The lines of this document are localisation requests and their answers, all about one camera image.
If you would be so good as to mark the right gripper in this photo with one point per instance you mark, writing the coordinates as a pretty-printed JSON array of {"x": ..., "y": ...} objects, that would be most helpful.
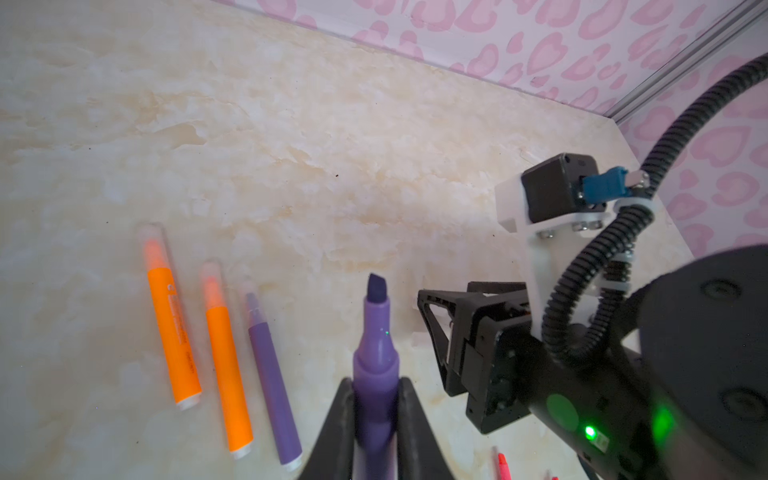
[{"x": 492, "y": 356}]

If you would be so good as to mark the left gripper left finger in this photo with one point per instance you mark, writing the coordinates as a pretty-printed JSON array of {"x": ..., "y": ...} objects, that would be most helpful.
[{"x": 332, "y": 457}]

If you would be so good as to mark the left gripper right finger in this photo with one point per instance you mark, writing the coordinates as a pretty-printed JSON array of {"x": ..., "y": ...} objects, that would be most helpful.
[{"x": 418, "y": 454}]

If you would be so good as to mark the purple pen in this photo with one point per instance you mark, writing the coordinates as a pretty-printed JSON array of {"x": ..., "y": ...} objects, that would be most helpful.
[
  {"x": 375, "y": 381},
  {"x": 285, "y": 433}
]

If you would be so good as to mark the pink pen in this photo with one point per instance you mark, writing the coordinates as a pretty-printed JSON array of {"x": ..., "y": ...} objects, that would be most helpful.
[{"x": 502, "y": 467}]

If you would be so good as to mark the orange pen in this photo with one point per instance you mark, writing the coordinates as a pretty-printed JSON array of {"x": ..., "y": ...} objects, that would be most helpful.
[
  {"x": 237, "y": 424},
  {"x": 183, "y": 376}
]

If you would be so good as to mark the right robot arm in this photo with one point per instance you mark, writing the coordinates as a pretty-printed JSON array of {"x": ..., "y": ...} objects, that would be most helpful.
[{"x": 681, "y": 393}]

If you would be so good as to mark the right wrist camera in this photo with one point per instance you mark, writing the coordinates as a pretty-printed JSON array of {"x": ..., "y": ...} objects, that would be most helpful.
[{"x": 555, "y": 208}]

